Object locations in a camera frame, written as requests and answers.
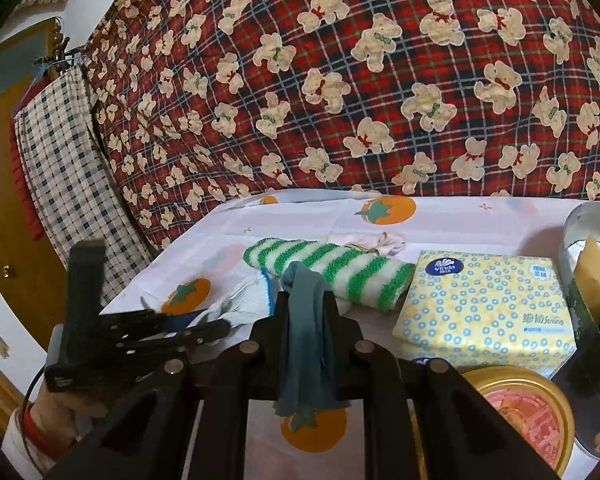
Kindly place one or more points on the person's left forearm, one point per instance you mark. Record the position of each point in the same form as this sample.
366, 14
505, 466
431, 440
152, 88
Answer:
17, 445

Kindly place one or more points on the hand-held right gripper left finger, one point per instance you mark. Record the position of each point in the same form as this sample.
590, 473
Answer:
275, 325

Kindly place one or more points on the tan cloth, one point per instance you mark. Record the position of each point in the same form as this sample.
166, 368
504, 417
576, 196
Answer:
595, 270

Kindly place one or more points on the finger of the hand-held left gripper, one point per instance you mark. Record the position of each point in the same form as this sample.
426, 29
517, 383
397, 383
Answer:
155, 319
190, 336

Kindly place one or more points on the persimmon print tablecloth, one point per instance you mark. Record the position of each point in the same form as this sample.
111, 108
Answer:
455, 220

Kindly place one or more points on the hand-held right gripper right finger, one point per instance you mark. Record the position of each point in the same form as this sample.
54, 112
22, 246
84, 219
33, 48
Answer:
341, 332

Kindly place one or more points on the brass door knob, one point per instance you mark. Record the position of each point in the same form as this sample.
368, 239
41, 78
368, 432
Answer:
8, 271

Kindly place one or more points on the red quilted garment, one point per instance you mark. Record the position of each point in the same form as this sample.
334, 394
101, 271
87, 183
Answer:
27, 210

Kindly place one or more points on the wooden door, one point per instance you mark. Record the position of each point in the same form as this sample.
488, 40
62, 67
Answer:
5, 200

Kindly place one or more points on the person's left hand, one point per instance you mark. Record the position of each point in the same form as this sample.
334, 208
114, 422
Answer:
62, 420

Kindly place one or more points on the round metal tin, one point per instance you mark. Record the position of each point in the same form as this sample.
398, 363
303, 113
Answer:
580, 390

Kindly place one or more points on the green checked hanging cloth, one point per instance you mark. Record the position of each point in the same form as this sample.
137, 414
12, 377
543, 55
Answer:
65, 160

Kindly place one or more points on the wooden coat rack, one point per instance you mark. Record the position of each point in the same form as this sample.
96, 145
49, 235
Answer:
59, 40

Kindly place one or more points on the teal sock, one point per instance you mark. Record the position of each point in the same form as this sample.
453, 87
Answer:
305, 340

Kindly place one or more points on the round gold tin lid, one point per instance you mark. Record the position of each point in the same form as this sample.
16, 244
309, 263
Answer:
520, 410

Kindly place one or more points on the green white striped sock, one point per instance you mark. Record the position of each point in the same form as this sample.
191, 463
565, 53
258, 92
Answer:
340, 265

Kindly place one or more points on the yellow dotted tissue pack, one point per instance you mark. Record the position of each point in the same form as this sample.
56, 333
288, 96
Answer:
480, 310

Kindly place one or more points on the red plaid bear blanket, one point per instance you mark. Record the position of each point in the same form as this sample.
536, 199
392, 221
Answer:
330, 60

